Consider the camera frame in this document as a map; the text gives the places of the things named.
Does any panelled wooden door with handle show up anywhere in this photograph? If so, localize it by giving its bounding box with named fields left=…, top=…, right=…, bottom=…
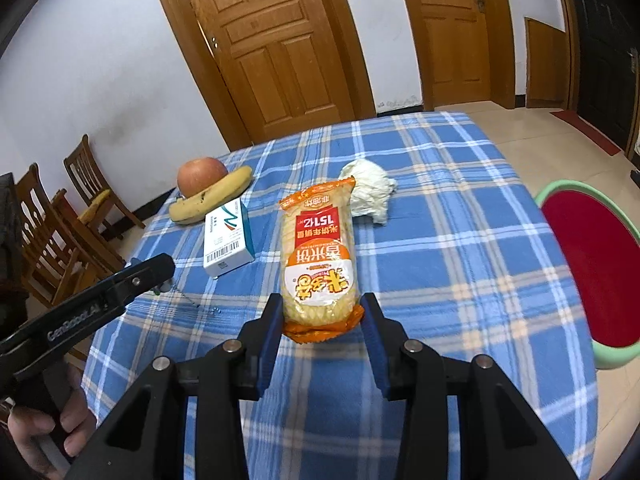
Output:
left=394, top=0, right=517, bottom=111

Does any crumpled white tissue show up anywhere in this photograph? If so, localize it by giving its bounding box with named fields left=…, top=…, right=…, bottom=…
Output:
left=339, top=158, right=398, bottom=226

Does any grey cable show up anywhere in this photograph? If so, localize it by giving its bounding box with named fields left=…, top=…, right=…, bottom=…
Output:
left=35, top=435, right=71, bottom=478

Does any yellow banana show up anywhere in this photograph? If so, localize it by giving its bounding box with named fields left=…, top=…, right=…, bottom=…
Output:
left=168, top=166, right=253, bottom=225

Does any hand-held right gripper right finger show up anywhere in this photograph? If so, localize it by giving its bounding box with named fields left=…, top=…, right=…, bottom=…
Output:
left=360, top=292, right=578, bottom=480

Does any white blue cardboard box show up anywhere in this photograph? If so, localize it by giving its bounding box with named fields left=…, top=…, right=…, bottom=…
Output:
left=202, top=198, right=256, bottom=279

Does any person's left hand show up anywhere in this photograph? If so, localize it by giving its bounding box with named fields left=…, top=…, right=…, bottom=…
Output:
left=7, top=364, right=99, bottom=479

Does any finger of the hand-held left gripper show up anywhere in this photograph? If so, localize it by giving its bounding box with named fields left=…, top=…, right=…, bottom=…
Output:
left=106, top=253, right=176, bottom=311

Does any red bucket with green rim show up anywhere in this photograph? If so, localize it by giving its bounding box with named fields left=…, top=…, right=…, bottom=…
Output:
left=534, top=180, right=640, bottom=371

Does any small wooden wall panel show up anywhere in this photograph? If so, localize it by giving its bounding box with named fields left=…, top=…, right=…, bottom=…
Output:
left=525, top=17, right=571, bottom=109

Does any black object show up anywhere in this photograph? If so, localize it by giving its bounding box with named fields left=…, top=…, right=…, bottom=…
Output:
left=0, top=172, right=28, bottom=346

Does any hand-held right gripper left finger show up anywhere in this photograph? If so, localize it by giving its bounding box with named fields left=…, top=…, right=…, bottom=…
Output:
left=65, top=292, right=285, bottom=480

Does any black entrance door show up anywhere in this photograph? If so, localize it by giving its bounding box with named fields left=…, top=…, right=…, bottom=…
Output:
left=554, top=0, right=640, bottom=153

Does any red doormat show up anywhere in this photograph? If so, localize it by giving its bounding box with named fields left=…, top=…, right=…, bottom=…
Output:
left=550, top=108, right=623, bottom=156

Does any blue plaid tablecloth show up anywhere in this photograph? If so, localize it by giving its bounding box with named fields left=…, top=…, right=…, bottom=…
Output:
left=82, top=110, right=601, bottom=480

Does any red apple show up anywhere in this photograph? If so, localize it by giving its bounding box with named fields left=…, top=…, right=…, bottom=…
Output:
left=177, top=157, right=228, bottom=198

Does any orange rice cracker packet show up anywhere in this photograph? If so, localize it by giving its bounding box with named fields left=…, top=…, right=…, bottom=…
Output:
left=278, top=176, right=366, bottom=345

